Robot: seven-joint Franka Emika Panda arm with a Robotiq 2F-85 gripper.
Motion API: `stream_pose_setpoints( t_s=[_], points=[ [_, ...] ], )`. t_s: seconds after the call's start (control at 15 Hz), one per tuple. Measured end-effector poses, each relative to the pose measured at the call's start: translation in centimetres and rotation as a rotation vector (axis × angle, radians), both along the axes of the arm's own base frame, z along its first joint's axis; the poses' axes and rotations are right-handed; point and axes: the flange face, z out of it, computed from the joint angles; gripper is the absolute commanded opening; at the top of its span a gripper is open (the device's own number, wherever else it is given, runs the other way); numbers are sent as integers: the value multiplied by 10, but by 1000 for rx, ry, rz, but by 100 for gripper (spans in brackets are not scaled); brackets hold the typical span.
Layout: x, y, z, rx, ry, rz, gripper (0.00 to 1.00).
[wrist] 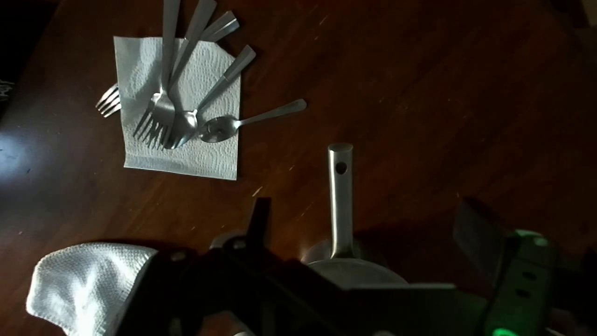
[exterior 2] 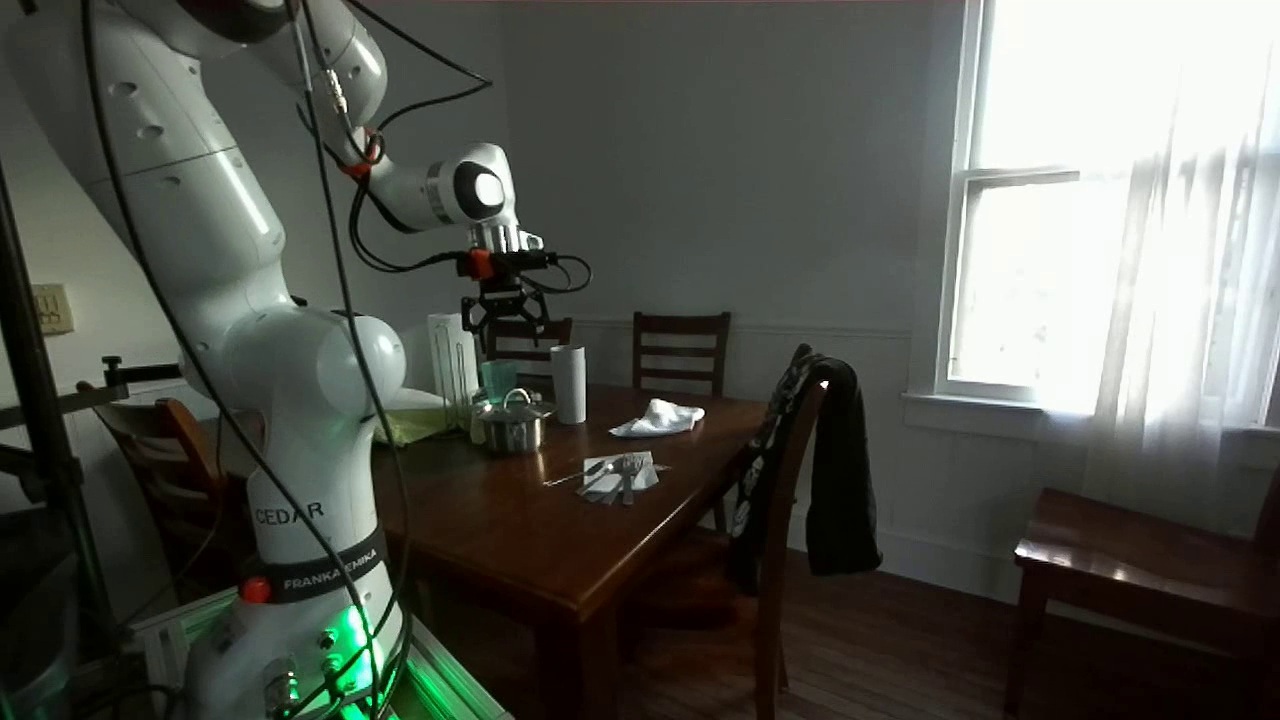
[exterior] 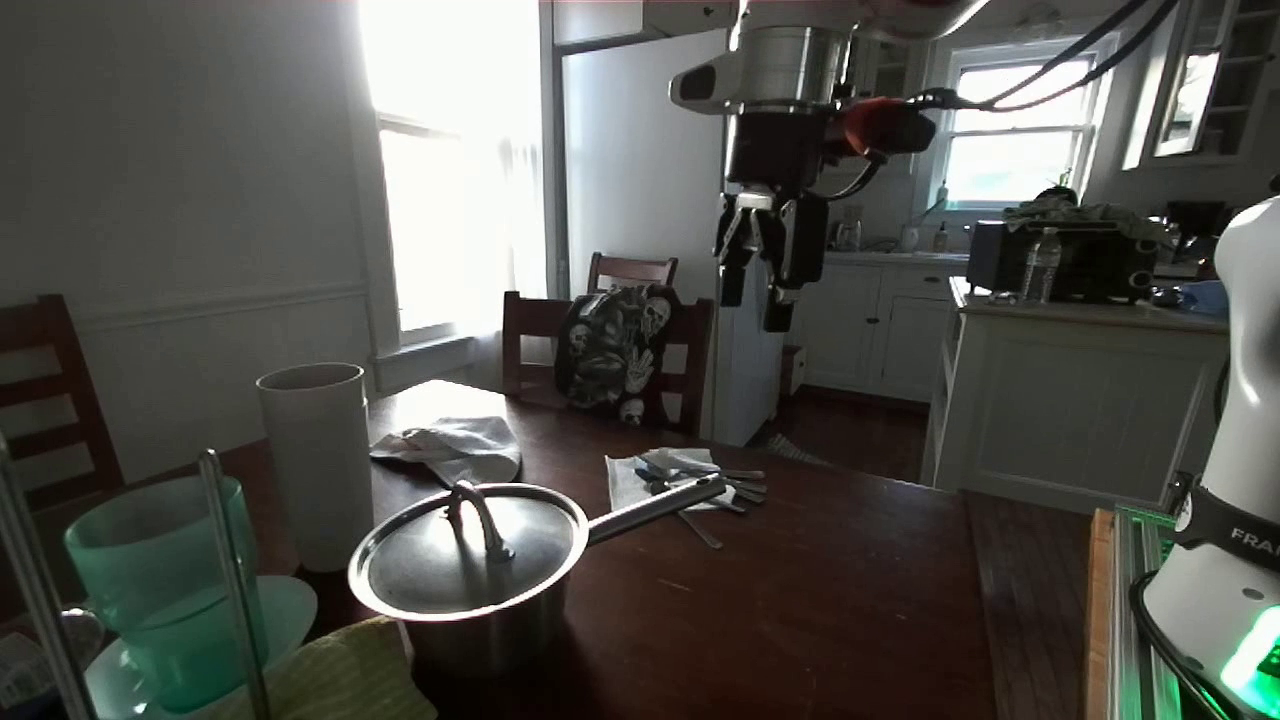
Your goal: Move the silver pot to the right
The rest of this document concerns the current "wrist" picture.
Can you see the white cloth towel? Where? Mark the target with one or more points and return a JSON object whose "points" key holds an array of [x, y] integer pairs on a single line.
{"points": [[87, 281]]}

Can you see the white paper napkin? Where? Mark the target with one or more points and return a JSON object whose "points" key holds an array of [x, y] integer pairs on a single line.
{"points": [[212, 161]]}

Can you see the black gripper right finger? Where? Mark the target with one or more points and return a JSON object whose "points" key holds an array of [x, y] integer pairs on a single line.
{"points": [[482, 234]]}

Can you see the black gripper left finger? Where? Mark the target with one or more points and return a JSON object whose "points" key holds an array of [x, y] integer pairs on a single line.
{"points": [[260, 217]]}

